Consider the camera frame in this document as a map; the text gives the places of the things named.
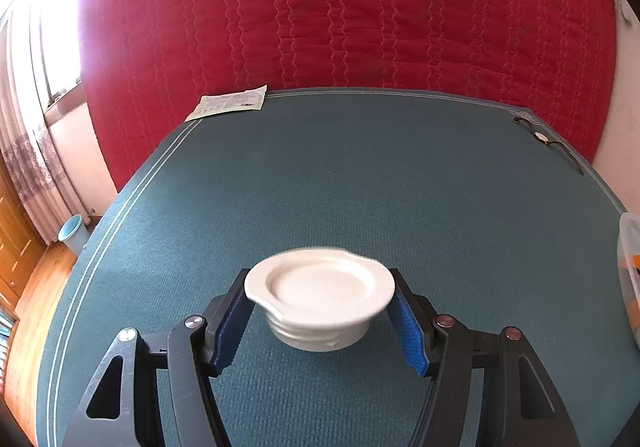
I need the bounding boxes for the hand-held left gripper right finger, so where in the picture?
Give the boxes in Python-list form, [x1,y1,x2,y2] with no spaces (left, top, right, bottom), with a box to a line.
[387,268,581,447]

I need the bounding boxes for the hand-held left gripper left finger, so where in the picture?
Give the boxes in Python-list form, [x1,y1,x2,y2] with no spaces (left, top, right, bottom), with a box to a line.
[61,268,256,447]

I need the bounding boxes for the white ceramic dish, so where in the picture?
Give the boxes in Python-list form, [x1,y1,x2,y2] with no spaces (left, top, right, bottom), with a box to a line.
[244,247,397,353]

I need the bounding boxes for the clear plastic container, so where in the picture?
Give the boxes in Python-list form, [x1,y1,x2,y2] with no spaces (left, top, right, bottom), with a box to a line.
[619,212,640,348]

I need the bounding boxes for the light blue wastebasket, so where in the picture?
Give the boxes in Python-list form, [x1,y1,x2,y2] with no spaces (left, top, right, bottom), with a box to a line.
[57,214,91,255]

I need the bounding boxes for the bookshelf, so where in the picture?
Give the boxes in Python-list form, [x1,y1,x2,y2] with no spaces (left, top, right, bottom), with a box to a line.
[0,304,21,388]

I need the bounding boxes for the paper leaflet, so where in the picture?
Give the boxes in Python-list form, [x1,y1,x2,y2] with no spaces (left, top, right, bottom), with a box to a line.
[185,84,268,123]

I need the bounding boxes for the wooden door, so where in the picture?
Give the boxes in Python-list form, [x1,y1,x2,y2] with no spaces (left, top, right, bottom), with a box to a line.
[0,167,46,300]

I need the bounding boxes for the eyeglasses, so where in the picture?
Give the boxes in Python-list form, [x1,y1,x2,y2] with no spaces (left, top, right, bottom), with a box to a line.
[512,114,585,175]

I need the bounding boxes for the patterned curtain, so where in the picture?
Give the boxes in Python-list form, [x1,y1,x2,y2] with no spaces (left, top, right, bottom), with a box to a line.
[0,2,96,245]

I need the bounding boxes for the red quilted blanket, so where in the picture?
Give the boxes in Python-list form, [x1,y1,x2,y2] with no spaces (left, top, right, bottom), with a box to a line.
[79,0,618,193]

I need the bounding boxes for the window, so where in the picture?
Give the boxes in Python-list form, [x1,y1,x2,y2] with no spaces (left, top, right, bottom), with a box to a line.
[30,0,86,108]

